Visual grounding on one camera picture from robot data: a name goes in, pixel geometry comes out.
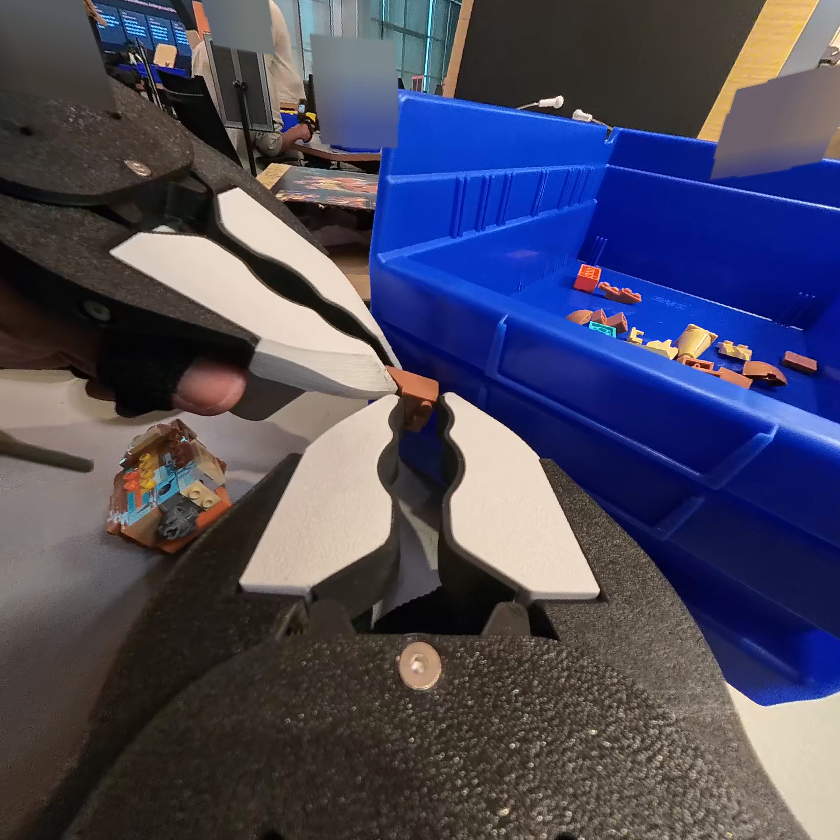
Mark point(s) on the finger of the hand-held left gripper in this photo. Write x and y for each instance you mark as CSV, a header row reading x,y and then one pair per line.
x,y
289,256
236,309

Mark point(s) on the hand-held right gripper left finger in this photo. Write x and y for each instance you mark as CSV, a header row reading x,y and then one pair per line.
x,y
322,519

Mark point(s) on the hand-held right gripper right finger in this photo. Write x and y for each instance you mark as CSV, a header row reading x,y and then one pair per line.
x,y
519,519

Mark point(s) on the brown toy brick model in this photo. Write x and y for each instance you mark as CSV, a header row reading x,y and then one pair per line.
x,y
168,486

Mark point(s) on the small brown toy brick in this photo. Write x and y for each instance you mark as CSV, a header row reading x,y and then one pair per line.
x,y
418,394

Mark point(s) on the stack of blue plastic bins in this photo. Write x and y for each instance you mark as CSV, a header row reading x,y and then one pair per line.
x,y
617,394

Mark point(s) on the pile of small toy bricks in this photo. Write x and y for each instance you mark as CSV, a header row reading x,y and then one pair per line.
x,y
683,335

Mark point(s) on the person's left hand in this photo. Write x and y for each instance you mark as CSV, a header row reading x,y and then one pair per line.
x,y
197,387

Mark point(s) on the printed cardboard box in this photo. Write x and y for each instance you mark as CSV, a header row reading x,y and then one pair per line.
x,y
322,190

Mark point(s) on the black office chair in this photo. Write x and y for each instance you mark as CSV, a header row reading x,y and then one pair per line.
x,y
197,112

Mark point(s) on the black board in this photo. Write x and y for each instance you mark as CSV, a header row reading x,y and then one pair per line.
x,y
604,59

